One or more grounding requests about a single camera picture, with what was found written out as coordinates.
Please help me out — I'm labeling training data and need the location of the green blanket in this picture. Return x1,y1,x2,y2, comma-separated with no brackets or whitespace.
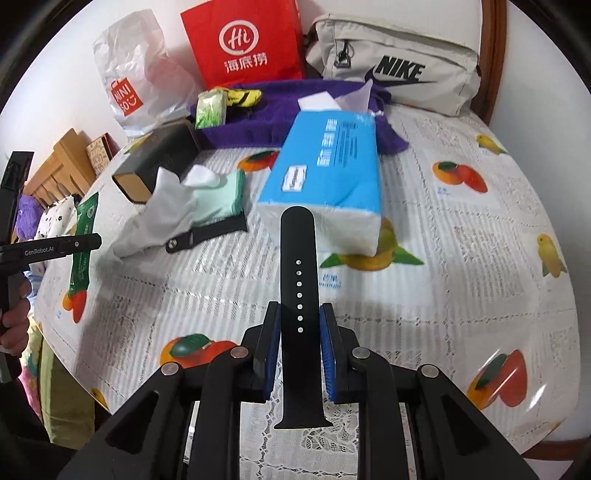
18,323,109,439

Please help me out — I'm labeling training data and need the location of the clear plastic bag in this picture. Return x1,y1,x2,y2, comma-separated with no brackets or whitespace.
335,78,374,114

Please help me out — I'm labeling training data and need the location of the grey waist bag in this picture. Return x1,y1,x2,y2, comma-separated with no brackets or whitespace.
302,14,482,116

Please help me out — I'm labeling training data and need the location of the wooden headboard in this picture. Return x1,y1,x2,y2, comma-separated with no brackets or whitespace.
23,128,100,217

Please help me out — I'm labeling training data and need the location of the wooden door frame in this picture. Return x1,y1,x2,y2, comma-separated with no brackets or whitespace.
478,0,509,127

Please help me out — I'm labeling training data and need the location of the mint green pouch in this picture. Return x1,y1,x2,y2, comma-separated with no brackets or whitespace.
182,165,247,227

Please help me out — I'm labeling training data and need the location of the green wet wipes packet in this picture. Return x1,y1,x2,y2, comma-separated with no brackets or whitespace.
195,89,228,130

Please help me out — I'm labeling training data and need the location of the brown patterned box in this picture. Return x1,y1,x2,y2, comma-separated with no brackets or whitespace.
85,133,114,175

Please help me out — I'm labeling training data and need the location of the black buckle watch strap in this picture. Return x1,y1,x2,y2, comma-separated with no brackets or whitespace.
165,215,249,254

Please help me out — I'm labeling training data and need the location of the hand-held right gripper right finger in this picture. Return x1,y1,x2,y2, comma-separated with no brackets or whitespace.
318,302,541,480

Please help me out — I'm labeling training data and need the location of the purple plush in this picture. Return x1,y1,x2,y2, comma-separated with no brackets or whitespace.
14,194,44,241

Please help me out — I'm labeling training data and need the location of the black box with gold edge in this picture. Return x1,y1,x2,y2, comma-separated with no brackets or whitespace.
112,119,201,205

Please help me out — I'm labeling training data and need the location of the yellow pouch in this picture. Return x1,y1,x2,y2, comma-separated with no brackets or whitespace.
224,87,263,110

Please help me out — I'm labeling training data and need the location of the blue tissue pack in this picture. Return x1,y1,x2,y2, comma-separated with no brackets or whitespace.
255,110,384,257

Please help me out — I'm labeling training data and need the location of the black holed watch strap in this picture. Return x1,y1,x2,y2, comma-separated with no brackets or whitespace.
273,206,334,430

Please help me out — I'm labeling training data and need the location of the white spotted pillow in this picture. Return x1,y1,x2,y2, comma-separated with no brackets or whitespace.
34,196,77,241

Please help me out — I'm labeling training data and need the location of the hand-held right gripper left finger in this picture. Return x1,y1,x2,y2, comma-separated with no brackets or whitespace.
55,301,283,480

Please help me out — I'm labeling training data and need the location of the white tissue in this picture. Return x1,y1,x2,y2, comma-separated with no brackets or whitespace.
112,167,199,259

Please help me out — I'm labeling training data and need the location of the purple cloth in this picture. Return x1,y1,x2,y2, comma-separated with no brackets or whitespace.
189,78,411,155

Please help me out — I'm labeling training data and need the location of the red paper bag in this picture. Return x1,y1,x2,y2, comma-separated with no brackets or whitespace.
180,0,305,90

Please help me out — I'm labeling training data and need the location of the person's left hand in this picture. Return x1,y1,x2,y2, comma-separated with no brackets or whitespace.
0,277,32,357

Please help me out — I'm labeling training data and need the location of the white plastic shopping bag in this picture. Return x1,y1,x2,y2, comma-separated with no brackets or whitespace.
92,10,204,139

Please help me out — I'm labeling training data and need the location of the green leaf print packet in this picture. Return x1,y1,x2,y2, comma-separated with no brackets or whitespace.
67,191,100,296

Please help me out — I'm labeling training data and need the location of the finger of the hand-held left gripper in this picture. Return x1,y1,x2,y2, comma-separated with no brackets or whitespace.
69,233,103,254
0,151,35,246

